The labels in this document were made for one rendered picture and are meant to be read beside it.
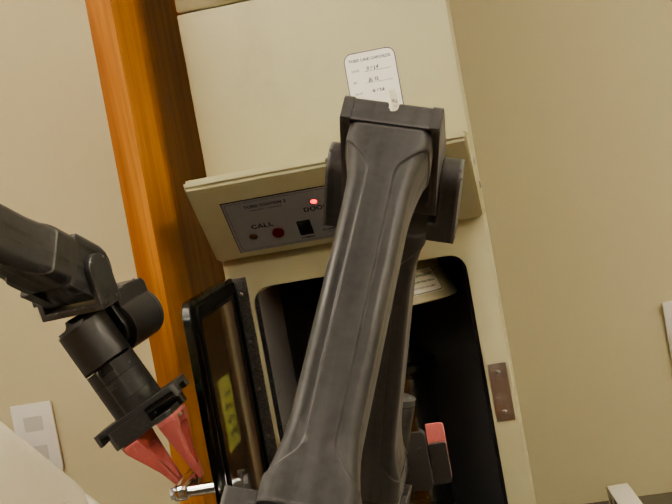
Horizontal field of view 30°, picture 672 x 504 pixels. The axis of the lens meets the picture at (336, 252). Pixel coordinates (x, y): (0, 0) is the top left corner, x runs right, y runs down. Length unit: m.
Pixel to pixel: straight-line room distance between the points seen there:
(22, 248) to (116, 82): 0.30
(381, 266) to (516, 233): 1.07
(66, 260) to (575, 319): 0.91
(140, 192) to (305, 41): 0.27
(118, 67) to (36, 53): 0.60
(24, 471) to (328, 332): 0.22
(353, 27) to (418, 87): 0.10
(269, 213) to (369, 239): 0.58
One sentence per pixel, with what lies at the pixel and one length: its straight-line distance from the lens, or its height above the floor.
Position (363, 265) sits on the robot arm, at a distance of 0.85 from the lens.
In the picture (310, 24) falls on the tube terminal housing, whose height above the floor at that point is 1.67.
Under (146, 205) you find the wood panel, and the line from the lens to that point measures 1.45.
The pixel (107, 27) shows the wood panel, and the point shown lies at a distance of 1.47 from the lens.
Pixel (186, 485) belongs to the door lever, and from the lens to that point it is 1.29.
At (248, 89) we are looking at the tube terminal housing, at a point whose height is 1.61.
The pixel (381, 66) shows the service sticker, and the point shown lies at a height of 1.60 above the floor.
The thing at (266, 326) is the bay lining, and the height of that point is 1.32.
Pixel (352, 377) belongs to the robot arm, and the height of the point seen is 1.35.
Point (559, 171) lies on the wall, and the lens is 1.91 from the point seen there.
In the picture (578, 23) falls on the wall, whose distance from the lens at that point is 1.93.
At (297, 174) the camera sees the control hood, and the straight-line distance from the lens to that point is 1.39.
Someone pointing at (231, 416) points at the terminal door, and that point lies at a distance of 1.35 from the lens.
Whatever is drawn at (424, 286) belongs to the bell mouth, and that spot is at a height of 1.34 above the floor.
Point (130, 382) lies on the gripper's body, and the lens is 1.31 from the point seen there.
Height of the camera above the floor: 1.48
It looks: 3 degrees down
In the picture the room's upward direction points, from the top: 10 degrees counter-clockwise
